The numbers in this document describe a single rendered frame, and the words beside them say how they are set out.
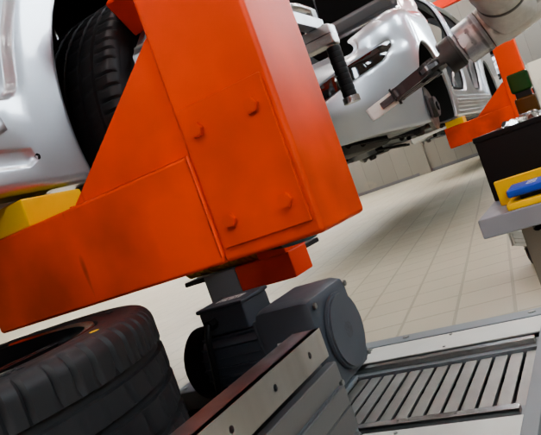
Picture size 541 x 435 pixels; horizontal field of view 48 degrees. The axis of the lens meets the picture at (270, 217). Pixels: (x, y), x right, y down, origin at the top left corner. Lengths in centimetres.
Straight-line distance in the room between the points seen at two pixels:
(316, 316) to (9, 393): 56
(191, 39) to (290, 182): 23
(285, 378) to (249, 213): 22
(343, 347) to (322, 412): 27
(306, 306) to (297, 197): 31
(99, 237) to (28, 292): 20
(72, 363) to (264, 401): 22
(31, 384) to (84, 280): 41
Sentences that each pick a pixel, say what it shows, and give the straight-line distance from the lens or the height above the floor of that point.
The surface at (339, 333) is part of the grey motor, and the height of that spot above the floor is 33.
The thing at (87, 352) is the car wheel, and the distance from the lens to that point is 69.
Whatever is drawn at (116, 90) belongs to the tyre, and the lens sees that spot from 128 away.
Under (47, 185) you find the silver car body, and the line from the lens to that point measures 116.
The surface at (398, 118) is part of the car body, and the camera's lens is 399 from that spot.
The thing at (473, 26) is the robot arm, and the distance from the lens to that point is 135.
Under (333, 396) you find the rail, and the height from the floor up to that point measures 30.
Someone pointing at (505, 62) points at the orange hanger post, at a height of 99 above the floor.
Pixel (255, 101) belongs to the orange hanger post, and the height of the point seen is 71.
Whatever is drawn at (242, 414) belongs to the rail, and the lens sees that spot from 69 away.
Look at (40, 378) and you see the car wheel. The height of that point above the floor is 49.
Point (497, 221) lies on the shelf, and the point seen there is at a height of 44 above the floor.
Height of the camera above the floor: 57
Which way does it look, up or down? 1 degrees down
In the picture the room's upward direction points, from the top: 20 degrees counter-clockwise
